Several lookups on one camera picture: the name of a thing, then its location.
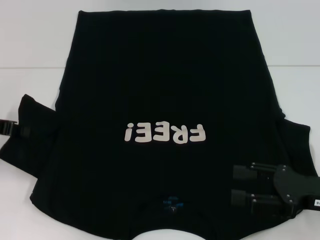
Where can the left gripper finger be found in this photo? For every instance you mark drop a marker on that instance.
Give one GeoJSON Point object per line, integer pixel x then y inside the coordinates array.
{"type": "Point", "coordinates": [25, 131]}

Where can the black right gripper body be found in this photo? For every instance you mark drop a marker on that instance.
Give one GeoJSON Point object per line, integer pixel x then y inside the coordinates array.
{"type": "Point", "coordinates": [300, 190]}

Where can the black shirt with white print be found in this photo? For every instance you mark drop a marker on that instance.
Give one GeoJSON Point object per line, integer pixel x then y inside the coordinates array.
{"type": "Point", "coordinates": [160, 87]}

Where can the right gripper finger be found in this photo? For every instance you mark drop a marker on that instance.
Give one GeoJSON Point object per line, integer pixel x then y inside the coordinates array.
{"type": "Point", "coordinates": [241, 172]}
{"type": "Point", "coordinates": [238, 197]}

